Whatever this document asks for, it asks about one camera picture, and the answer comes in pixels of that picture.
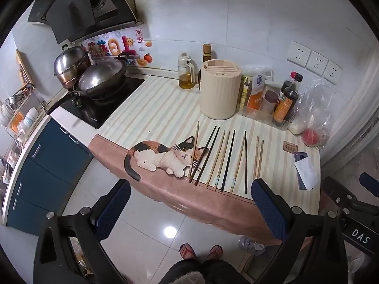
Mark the steel wok lid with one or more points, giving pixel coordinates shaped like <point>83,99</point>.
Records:
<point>100,75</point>

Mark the colourful wall stickers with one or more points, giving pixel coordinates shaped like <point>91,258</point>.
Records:
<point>112,47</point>

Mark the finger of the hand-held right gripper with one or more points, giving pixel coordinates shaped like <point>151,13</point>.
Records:
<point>369,183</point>
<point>334,187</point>

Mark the metal dish rack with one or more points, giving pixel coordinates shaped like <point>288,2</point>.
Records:
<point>17,115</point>

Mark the person's left foot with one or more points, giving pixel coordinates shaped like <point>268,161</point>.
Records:
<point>187,251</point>

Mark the clear plastic organizer tray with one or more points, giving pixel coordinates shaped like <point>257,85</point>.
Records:
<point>260,116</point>

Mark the black range hood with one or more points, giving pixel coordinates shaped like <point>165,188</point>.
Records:
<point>74,6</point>

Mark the bag of white powder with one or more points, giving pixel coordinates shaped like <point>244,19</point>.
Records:
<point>297,127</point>

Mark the white bowl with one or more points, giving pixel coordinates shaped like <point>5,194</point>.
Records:
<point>30,117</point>

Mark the white paper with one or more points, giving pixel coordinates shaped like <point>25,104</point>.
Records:
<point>309,171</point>

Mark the dark brown chopstick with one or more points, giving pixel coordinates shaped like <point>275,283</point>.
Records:
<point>203,153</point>
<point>207,156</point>

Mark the dark sauce bottle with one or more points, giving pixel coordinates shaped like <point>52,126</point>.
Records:
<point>285,86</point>

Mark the stainless steel steamer pot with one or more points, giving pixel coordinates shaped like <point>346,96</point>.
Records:
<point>69,62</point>

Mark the person's right foot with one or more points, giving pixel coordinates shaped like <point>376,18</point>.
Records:
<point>214,252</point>

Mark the striped cat print table mat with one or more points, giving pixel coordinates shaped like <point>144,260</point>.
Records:
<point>165,109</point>

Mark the orange white seasoning packet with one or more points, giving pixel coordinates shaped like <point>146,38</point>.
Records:
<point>255,94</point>

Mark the white wall socket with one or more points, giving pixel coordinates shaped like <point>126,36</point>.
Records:
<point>316,62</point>
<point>299,52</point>
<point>333,72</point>

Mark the dark bottle with gold cap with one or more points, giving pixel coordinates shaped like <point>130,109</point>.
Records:
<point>206,54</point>

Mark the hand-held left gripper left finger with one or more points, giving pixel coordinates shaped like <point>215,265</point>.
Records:
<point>114,210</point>

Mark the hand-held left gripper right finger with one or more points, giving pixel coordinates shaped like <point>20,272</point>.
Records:
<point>268,210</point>

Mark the person's foot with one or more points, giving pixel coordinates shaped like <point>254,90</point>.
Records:
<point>187,251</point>
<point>214,252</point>

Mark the person's black trousers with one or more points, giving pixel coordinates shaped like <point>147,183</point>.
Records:
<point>219,273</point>

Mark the blue kitchen cabinet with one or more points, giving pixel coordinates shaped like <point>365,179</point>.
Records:
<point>53,159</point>

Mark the black cooktop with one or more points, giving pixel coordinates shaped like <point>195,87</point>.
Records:
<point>131,86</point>

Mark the reddish wooden chopstick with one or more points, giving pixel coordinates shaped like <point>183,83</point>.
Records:
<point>194,151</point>

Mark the grey slipper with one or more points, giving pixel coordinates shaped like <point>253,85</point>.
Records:
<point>259,248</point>
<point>245,242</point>

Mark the beige utensil holder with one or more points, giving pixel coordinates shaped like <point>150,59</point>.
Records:
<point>219,94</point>

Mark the blue phone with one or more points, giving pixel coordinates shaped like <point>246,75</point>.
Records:
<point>299,155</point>

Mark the green yellow seasoning box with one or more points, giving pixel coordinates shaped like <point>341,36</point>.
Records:
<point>245,90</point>

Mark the orange label sauce bottle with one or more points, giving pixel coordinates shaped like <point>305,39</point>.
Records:
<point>285,105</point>

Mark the black chopstick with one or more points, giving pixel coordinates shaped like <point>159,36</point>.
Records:
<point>245,162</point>
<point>227,161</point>

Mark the brown leather tag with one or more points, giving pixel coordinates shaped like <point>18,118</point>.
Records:
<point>290,146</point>

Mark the wooden cutting board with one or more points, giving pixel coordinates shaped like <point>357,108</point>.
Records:
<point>25,68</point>

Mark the clear oil dispenser bottle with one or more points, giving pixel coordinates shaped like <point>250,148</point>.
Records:
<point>186,80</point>

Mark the jar with brown lid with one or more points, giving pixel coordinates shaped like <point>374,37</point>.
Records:
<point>269,100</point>

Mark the clear plastic bag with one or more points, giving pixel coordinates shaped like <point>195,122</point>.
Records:
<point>318,106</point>

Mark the patterned light wooden chopstick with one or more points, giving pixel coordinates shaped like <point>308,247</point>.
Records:
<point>237,165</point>
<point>222,161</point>
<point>215,159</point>

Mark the short light wooden chopstick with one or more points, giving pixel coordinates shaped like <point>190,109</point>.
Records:
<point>260,159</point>
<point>255,158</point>

